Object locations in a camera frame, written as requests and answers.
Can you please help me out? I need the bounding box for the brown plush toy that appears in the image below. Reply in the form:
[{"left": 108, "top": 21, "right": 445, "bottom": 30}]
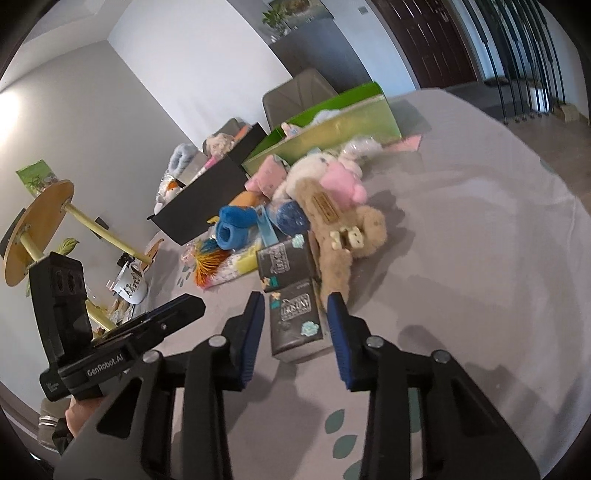
[{"left": 294, "top": 178, "right": 388, "bottom": 306}]

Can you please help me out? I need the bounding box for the pink paper card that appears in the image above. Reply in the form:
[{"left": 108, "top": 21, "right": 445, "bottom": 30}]
[{"left": 384, "top": 135, "right": 422, "bottom": 153}]

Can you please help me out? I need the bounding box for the potted green plant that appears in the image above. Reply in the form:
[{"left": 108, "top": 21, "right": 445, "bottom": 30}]
[{"left": 263, "top": 5, "right": 291, "bottom": 38}]

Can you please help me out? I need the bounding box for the pink strawberry slipper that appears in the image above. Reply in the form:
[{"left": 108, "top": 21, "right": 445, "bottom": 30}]
[{"left": 245, "top": 155, "right": 287, "bottom": 199}]

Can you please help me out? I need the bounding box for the pink plush toy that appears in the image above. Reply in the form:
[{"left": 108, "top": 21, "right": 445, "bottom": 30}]
[{"left": 320, "top": 160, "right": 368, "bottom": 210}]

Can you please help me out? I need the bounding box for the blue superman sock roll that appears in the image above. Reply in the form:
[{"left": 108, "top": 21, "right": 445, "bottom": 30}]
[{"left": 215, "top": 205, "right": 257, "bottom": 251}]

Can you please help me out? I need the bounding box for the beige bunny plush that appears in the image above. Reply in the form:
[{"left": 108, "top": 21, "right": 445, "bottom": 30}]
[{"left": 204, "top": 132, "right": 235, "bottom": 158}]

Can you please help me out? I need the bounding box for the white cinnamoroll plush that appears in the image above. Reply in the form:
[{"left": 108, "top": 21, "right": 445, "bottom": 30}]
[{"left": 271, "top": 152, "right": 363, "bottom": 200}]

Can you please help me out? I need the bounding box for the framed food picture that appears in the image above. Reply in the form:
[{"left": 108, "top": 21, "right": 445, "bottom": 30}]
[{"left": 269, "top": 0, "right": 332, "bottom": 21}]

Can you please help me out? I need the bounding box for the yellow packaged item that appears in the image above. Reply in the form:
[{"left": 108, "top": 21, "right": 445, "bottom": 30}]
[{"left": 201, "top": 247, "right": 259, "bottom": 289}]

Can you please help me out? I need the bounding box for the orange spiky rubber ball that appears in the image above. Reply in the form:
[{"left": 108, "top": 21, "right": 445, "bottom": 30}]
[{"left": 193, "top": 238, "right": 231, "bottom": 288}]

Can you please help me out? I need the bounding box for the black slat room divider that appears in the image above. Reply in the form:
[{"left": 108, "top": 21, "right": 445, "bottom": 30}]
[{"left": 463, "top": 0, "right": 566, "bottom": 125}]

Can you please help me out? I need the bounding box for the dark grey cabinet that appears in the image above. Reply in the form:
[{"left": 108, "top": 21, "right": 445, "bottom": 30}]
[{"left": 270, "top": 19, "right": 373, "bottom": 93}]

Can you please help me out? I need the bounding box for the green carton box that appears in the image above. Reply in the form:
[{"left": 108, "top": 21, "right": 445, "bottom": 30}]
[{"left": 16, "top": 159, "right": 59, "bottom": 197}]

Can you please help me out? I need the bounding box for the white printed mug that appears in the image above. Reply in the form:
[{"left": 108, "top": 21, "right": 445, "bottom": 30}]
[{"left": 111, "top": 262, "right": 148, "bottom": 305}]

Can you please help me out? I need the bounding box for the black storage box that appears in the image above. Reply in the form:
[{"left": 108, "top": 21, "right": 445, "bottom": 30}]
[{"left": 147, "top": 121, "right": 270, "bottom": 245}]

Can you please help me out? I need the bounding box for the orange round plush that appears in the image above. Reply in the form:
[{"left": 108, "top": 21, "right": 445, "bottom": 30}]
[{"left": 228, "top": 190, "right": 266, "bottom": 208}]

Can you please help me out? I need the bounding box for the grey dining chair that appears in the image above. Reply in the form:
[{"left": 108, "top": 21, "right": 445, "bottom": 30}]
[
  {"left": 211, "top": 118, "right": 246, "bottom": 137},
  {"left": 263, "top": 69, "right": 338, "bottom": 129}
]

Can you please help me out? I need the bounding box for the left human hand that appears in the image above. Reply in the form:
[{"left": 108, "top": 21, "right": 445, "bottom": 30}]
[{"left": 65, "top": 397, "right": 104, "bottom": 438}]

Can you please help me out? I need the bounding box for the black tissue pack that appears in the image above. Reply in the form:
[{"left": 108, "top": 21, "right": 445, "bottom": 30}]
[
  {"left": 257, "top": 234, "right": 320, "bottom": 293},
  {"left": 269, "top": 279, "right": 332, "bottom": 363}
]

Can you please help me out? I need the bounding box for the dark brown entrance door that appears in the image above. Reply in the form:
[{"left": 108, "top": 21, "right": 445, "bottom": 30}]
[{"left": 373, "top": 0, "right": 477, "bottom": 88}]

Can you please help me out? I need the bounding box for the green gift box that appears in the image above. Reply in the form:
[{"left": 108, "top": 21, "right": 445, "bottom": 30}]
[{"left": 242, "top": 82, "right": 402, "bottom": 175}]

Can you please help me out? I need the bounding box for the round wooden side table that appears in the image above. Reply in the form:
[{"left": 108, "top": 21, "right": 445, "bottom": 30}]
[{"left": 3, "top": 179, "right": 153, "bottom": 333}]

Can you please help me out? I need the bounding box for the blue white bottle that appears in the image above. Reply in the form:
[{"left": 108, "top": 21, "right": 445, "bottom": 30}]
[{"left": 266, "top": 199, "right": 310, "bottom": 236}]

